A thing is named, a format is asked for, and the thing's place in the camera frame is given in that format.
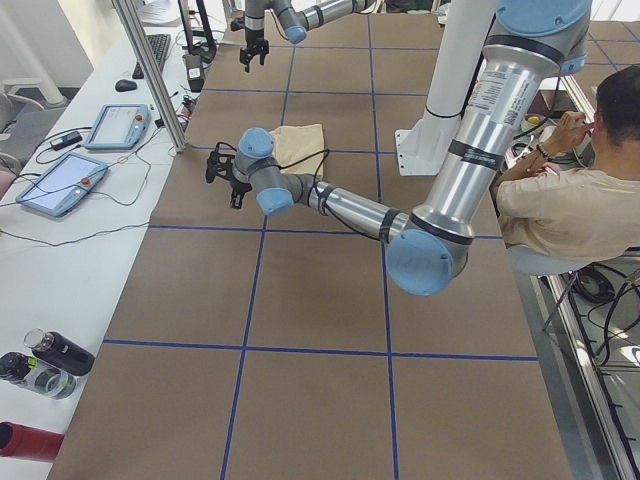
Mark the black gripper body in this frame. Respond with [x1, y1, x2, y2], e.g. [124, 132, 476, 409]
[230, 175, 252, 200]
[243, 28, 265, 56]

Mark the beige long-sleeve printed shirt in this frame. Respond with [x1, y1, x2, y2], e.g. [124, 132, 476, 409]
[270, 124, 325, 174]

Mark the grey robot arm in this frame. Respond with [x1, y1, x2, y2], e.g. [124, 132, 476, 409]
[227, 1, 591, 296]
[239, 0, 375, 72]

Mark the black monitor stand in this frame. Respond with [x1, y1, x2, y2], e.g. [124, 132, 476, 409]
[178, 0, 217, 64]

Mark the black keyboard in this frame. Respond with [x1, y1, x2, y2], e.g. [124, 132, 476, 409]
[132, 33, 172, 80]

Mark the black computer mouse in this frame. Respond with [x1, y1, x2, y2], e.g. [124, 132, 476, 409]
[114, 79, 138, 93]

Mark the far blue teach pendant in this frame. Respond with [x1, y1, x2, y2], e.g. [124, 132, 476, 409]
[84, 104, 150, 151]

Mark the blue teach pendant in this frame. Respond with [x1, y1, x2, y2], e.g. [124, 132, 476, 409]
[15, 152, 109, 218]
[84, 104, 150, 151]

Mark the near blue teach pendant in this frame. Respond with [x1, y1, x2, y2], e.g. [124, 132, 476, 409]
[15, 152, 109, 218]

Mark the black water bottle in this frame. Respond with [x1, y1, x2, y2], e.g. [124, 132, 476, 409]
[23, 328, 95, 376]

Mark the clear water bottle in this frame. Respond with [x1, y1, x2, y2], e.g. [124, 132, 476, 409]
[1, 352, 76, 400]

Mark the red bottle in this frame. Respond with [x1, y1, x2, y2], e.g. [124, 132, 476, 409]
[1, 422, 64, 463]

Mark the seated person beige shirt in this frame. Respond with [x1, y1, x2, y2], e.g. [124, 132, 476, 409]
[490, 65, 639, 263]

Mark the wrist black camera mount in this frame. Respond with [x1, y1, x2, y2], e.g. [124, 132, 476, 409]
[205, 141, 236, 184]

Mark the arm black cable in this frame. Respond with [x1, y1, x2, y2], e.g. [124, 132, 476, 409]
[214, 142, 332, 211]

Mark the black pendant cable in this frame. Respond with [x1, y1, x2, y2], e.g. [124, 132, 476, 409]
[0, 129, 166, 249]

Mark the aluminium frame post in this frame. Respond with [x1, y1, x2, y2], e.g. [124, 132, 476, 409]
[113, 0, 187, 153]

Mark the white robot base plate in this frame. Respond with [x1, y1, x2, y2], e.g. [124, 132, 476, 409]
[395, 129, 444, 176]

